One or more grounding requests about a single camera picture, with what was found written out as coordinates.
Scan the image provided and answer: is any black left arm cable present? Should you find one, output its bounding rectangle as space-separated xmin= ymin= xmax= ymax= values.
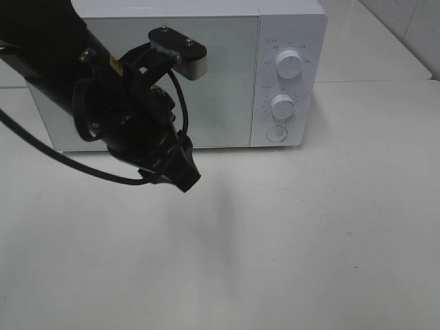
xmin=0 ymin=70 xmax=190 ymax=186

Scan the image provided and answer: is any white microwave door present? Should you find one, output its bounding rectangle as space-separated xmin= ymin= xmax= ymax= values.
xmin=87 ymin=16 xmax=259 ymax=148

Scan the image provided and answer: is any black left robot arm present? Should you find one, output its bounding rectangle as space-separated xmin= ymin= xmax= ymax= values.
xmin=1 ymin=1 xmax=207 ymax=192

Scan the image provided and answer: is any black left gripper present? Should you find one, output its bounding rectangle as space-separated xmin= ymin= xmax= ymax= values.
xmin=74 ymin=77 xmax=201 ymax=193

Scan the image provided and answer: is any round microwave door button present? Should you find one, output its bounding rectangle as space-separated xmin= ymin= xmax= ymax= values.
xmin=266 ymin=126 xmax=288 ymax=142

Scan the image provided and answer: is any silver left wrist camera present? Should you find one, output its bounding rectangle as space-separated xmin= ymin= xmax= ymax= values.
xmin=118 ymin=25 xmax=209 ymax=82

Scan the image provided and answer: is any white microwave oven body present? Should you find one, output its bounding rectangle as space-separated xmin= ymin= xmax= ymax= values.
xmin=25 ymin=0 xmax=329 ymax=154

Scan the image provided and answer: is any white microwave knob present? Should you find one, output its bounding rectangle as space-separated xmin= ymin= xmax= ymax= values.
xmin=269 ymin=94 xmax=295 ymax=120
xmin=275 ymin=48 xmax=304 ymax=79

